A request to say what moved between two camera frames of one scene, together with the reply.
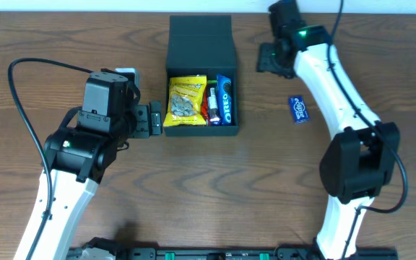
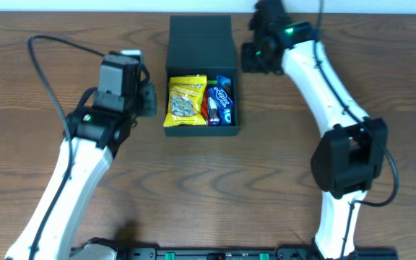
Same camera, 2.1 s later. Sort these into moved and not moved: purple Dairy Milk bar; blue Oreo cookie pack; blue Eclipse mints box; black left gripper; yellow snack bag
Moved: blue Eclipse mints box; black left gripper
Not moved: yellow snack bag; blue Oreo cookie pack; purple Dairy Milk bar
